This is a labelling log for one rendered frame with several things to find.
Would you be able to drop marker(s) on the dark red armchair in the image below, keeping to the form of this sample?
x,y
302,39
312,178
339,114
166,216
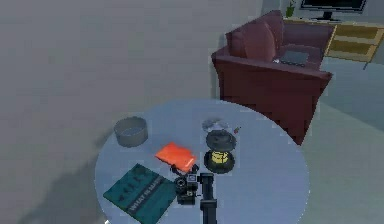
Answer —
x,y
266,86

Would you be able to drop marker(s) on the dark red cushion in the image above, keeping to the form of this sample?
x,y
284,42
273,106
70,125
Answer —
x,y
256,41

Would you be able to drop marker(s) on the grey round pot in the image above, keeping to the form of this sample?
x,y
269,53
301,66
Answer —
x,y
130,133

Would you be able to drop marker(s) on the black and yellow lantern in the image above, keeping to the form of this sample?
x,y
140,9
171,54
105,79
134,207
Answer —
x,y
220,150

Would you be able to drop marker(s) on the green house plant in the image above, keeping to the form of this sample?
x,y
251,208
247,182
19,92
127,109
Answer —
x,y
290,10

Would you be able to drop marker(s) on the black television set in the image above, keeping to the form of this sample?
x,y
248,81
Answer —
x,y
333,4

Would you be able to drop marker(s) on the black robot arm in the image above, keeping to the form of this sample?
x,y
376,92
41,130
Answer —
x,y
208,196

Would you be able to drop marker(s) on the round pale blue table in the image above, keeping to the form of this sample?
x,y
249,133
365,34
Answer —
x,y
260,180

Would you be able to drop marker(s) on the teal hardcover book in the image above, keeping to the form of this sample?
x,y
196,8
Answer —
x,y
141,193

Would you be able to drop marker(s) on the light wooden television stand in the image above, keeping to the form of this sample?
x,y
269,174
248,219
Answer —
x,y
353,41

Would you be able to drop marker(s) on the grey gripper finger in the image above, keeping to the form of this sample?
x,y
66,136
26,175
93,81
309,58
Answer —
x,y
195,168
176,170

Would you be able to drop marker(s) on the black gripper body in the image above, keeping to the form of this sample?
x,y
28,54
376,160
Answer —
x,y
184,193

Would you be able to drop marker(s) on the grey laptop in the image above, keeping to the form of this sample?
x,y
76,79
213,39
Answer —
x,y
294,57

